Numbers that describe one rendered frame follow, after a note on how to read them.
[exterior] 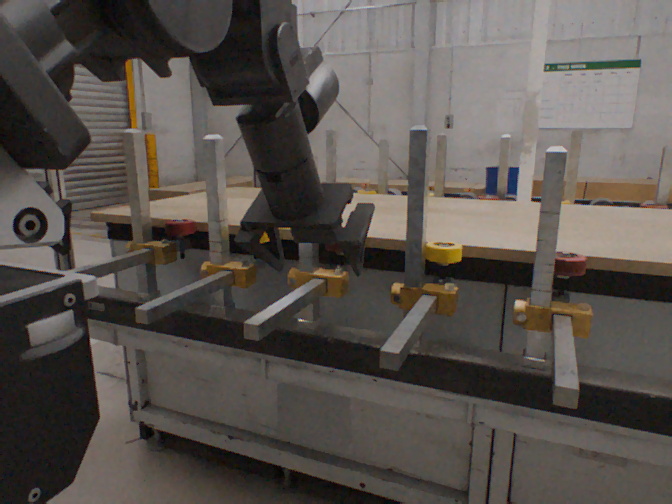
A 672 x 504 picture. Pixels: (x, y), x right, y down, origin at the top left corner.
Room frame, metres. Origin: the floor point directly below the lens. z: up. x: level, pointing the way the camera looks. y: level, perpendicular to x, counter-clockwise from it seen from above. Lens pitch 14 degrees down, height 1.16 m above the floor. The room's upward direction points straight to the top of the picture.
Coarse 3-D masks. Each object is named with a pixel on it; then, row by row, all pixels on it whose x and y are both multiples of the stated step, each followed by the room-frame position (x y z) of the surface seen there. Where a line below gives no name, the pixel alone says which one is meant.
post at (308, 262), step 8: (312, 152) 1.07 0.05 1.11; (304, 248) 1.08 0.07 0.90; (312, 248) 1.07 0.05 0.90; (304, 256) 1.08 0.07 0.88; (312, 256) 1.07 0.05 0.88; (304, 264) 1.08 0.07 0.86; (312, 264) 1.07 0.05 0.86; (312, 272) 1.07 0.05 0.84; (312, 304) 1.07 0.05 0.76; (304, 312) 1.08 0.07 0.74; (312, 312) 1.07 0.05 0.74; (312, 320) 1.07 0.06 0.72
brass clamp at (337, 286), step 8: (296, 272) 1.08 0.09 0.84; (304, 272) 1.07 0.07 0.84; (320, 272) 1.07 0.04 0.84; (328, 272) 1.07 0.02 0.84; (344, 272) 1.07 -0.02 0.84; (288, 280) 1.08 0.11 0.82; (296, 280) 1.08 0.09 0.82; (304, 280) 1.07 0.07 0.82; (328, 280) 1.04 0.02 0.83; (336, 280) 1.04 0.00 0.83; (344, 280) 1.05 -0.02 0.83; (296, 288) 1.08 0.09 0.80; (328, 288) 1.04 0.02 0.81; (336, 288) 1.04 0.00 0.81; (344, 288) 1.05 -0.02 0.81; (336, 296) 1.04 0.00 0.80
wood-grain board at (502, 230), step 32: (256, 192) 2.08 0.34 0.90; (160, 224) 1.45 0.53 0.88; (384, 224) 1.35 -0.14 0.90; (448, 224) 1.35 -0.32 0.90; (480, 224) 1.35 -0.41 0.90; (512, 224) 1.35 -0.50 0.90; (576, 224) 1.35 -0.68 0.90; (608, 224) 1.35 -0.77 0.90; (640, 224) 1.35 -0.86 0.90; (480, 256) 1.08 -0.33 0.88; (512, 256) 1.05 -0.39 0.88; (608, 256) 0.99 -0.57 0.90; (640, 256) 0.99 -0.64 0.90
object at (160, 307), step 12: (264, 264) 1.27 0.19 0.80; (216, 276) 1.10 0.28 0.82; (228, 276) 1.13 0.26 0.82; (192, 288) 1.01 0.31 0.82; (204, 288) 1.04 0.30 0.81; (216, 288) 1.08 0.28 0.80; (156, 300) 0.94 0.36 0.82; (168, 300) 0.94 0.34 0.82; (180, 300) 0.97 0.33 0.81; (192, 300) 1.00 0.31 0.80; (144, 312) 0.88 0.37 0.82; (156, 312) 0.90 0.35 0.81; (168, 312) 0.93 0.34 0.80
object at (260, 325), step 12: (336, 264) 1.17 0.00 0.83; (348, 264) 1.17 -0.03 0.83; (300, 288) 0.98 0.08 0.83; (312, 288) 0.98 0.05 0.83; (324, 288) 1.04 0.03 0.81; (288, 300) 0.91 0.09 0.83; (300, 300) 0.93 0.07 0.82; (312, 300) 0.98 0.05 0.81; (264, 312) 0.84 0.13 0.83; (276, 312) 0.84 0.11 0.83; (288, 312) 0.88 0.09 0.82; (252, 324) 0.79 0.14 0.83; (264, 324) 0.80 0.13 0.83; (276, 324) 0.84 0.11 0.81; (252, 336) 0.79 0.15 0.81; (264, 336) 0.80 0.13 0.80
